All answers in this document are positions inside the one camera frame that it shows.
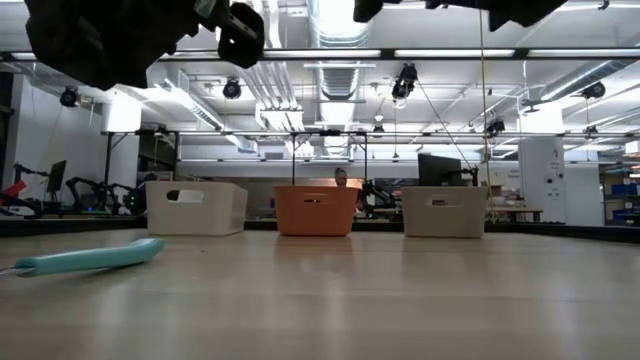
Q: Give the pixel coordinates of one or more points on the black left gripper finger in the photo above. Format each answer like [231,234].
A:
[125,75]
[85,75]

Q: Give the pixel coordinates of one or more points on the black monitor on arm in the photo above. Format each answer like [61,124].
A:
[439,170]

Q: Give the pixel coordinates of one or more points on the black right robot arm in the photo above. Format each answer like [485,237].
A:
[520,12]

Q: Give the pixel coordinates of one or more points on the black background robot arm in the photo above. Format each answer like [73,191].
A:
[380,197]

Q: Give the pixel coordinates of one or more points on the black ceiling spotlight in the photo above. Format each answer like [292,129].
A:
[495,127]
[405,82]
[70,96]
[593,90]
[231,89]

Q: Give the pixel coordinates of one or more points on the black overhead light bar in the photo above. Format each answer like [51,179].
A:
[387,54]

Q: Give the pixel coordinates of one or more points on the black monitor on stand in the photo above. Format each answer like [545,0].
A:
[56,177]

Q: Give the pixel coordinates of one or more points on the black background robot arms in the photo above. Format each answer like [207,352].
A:
[122,202]

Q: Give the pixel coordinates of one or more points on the red background object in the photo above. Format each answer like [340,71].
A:
[15,189]

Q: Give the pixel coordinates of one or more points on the white plastic bin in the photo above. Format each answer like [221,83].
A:
[200,215]

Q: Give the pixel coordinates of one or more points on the person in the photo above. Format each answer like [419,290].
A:
[340,177]

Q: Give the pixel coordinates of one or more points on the orange plastic bin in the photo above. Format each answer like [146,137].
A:
[315,215]

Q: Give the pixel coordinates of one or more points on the grey plastic bin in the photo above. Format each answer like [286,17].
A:
[445,220]

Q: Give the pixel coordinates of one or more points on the shelf with blue bins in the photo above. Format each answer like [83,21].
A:
[625,190]

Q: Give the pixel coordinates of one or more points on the silver ventilation duct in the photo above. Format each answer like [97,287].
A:
[340,80]

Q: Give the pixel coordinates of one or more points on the black background rig frame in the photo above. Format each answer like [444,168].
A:
[107,170]

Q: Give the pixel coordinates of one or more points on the black aluminium table frame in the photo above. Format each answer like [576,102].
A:
[75,225]

